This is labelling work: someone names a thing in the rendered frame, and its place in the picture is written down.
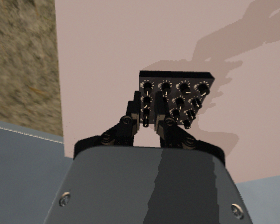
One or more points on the black knob box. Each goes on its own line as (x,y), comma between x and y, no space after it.
(178,88)

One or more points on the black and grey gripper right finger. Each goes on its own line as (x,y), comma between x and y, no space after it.
(172,136)

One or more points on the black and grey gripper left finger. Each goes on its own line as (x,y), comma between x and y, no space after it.
(119,134)

